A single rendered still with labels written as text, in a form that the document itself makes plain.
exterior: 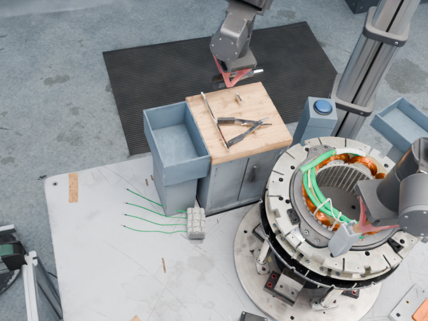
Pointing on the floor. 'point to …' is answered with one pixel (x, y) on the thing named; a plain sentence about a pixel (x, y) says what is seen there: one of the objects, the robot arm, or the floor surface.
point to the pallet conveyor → (30, 278)
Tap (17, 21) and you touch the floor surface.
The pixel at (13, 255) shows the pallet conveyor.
